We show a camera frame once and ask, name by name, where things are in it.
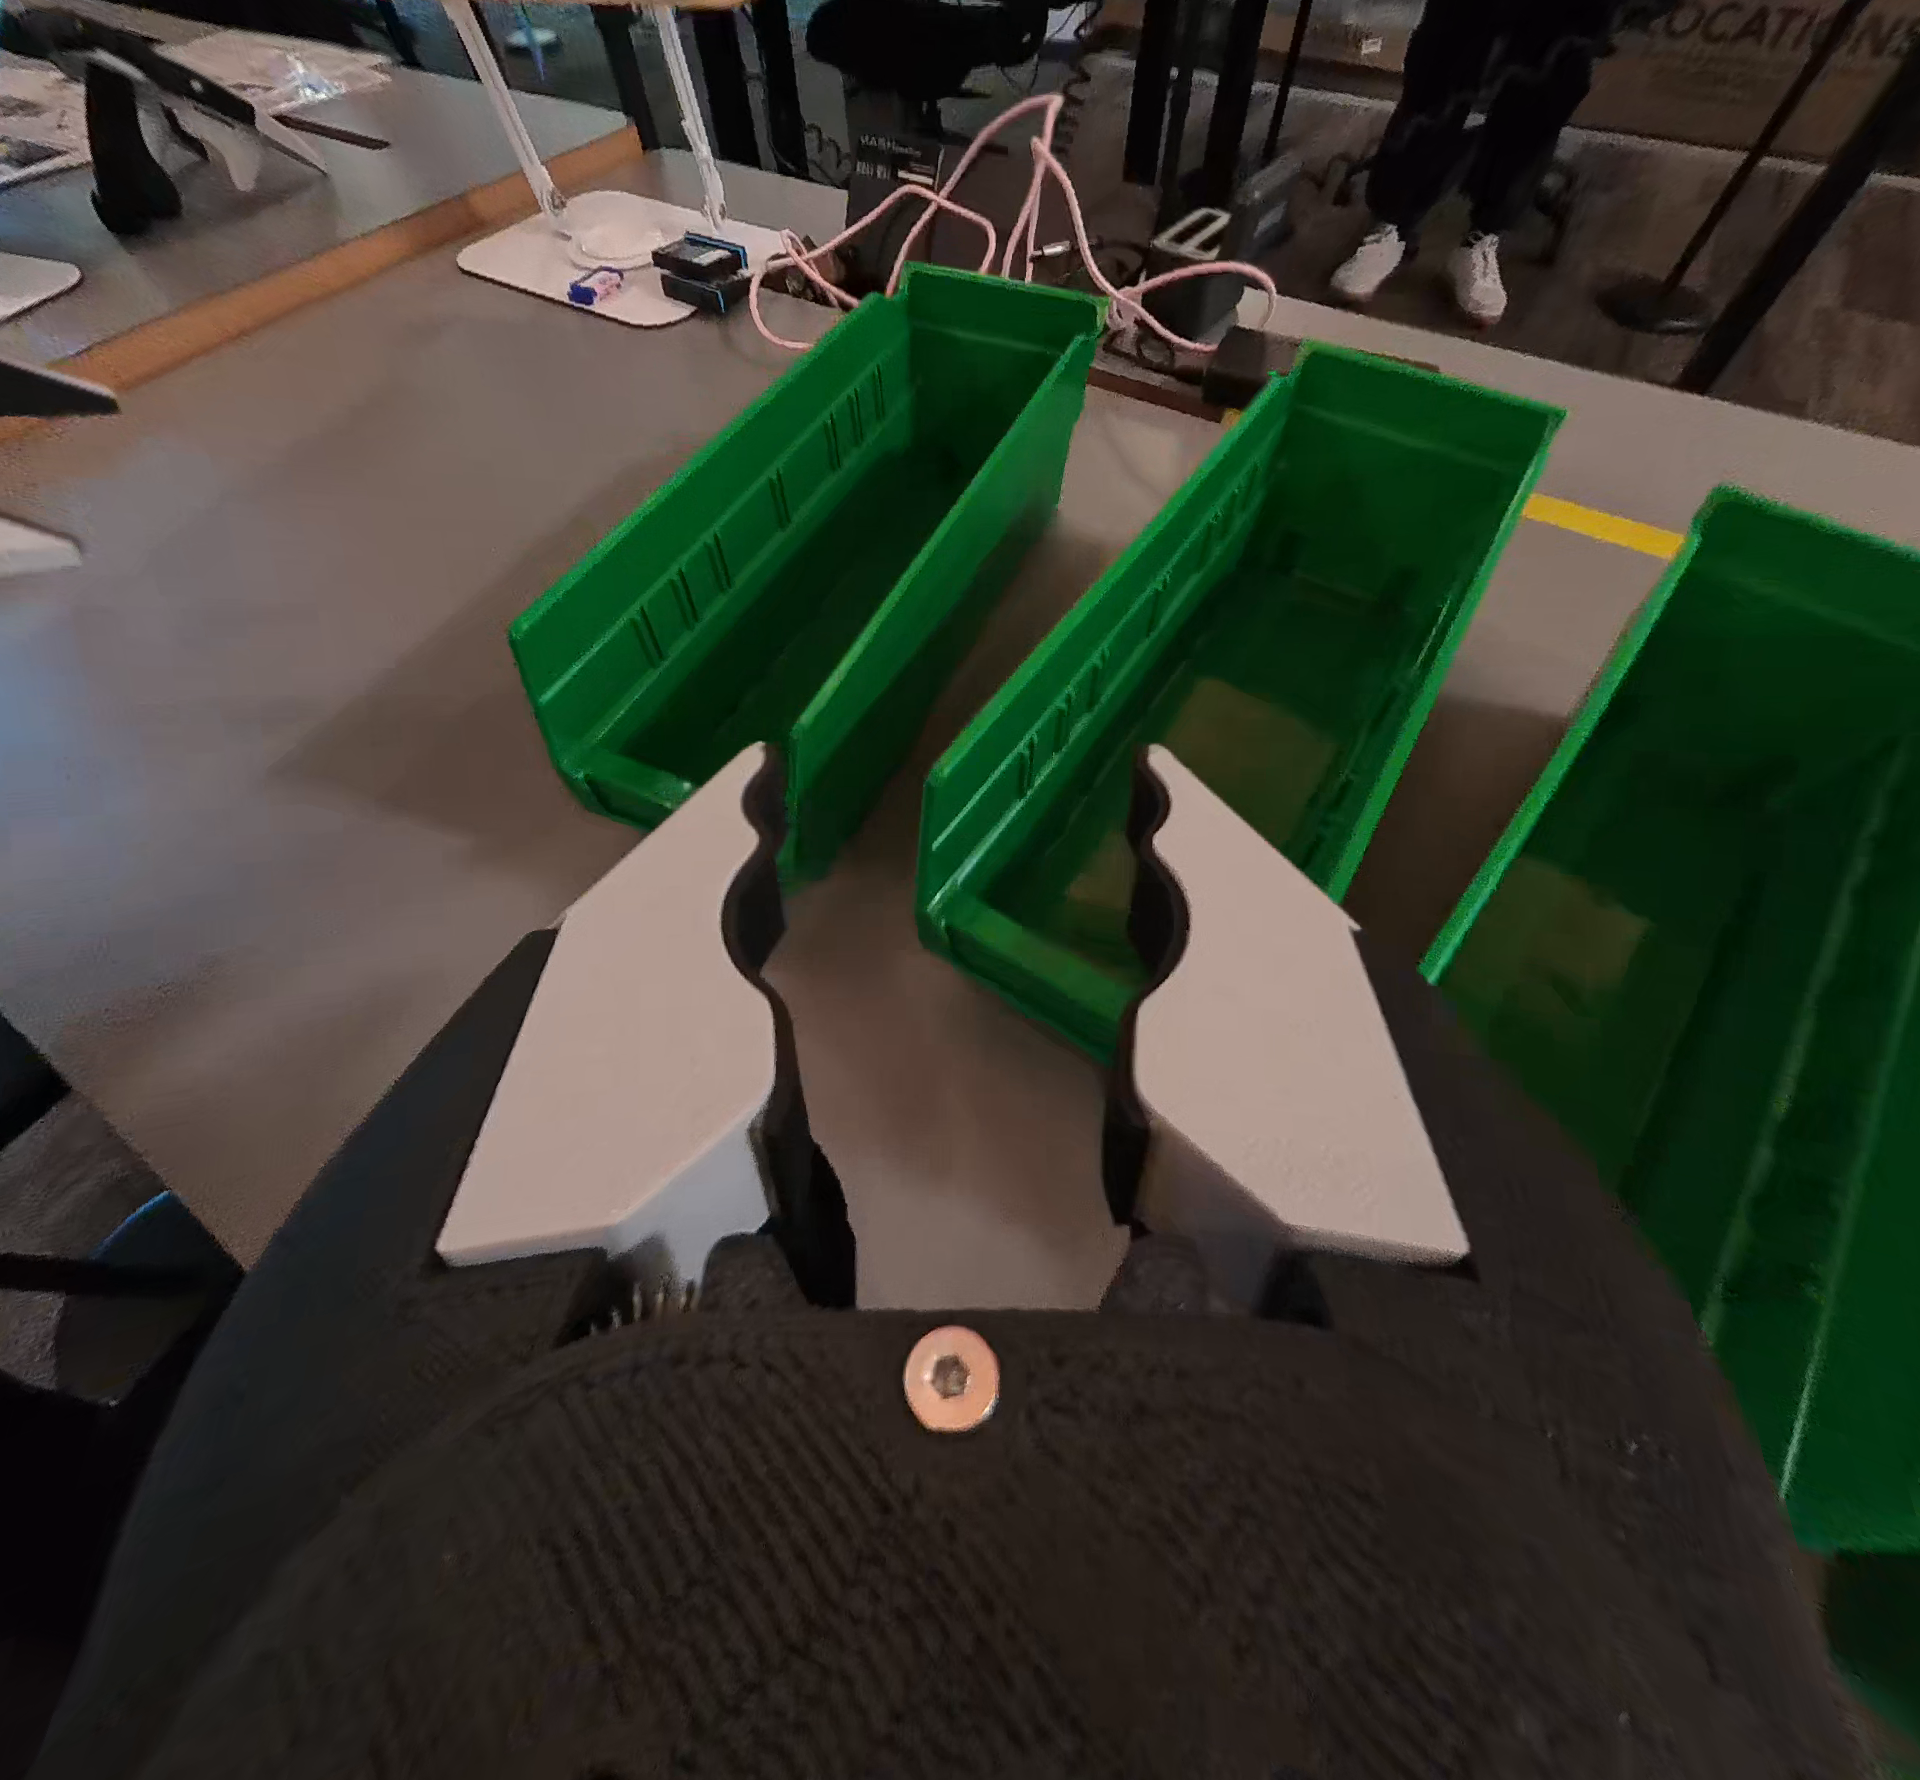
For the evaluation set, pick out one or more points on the small blue white tube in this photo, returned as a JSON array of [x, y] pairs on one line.
[[594, 286]]

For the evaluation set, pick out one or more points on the black power adapter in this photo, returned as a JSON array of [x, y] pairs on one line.
[[1247, 370]]

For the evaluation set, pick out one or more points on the black round stand base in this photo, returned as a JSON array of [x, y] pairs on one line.
[[1650, 309]]

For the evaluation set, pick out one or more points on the yellow tape strip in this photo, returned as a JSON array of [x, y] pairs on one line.
[[1605, 525]]

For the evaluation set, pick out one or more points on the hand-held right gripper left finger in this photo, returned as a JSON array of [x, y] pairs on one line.
[[630, 1061]]

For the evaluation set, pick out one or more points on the grey desk with wooden edge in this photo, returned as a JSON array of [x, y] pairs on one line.
[[375, 160]]

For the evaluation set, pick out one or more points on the large cardboard box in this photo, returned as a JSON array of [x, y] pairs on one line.
[[1725, 71]]

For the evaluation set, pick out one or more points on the green plastic bin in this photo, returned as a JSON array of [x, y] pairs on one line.
[[676, 610], [1080, 700], [1650, 986]]

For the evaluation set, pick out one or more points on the clear plastic bag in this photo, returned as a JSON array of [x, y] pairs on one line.
[[286, 71]]

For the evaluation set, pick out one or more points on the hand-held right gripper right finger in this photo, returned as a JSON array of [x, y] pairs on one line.
[[1290, 1061]]

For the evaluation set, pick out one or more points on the white stand base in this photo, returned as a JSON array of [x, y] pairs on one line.
[[30, 288]]

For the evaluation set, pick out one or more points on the black battery pack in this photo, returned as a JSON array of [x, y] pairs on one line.
[[706, 292], [699, 257]]

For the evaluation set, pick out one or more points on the black office chair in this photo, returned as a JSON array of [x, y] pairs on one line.
[[916, 26]]

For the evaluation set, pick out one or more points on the black power station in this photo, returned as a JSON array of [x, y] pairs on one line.
[[895, 197]]

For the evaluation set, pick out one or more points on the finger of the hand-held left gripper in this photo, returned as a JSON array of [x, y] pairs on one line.
[[30, 549], [45, 396]]

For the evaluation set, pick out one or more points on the black desk stand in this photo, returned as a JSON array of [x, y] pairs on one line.
[[127, 160]]

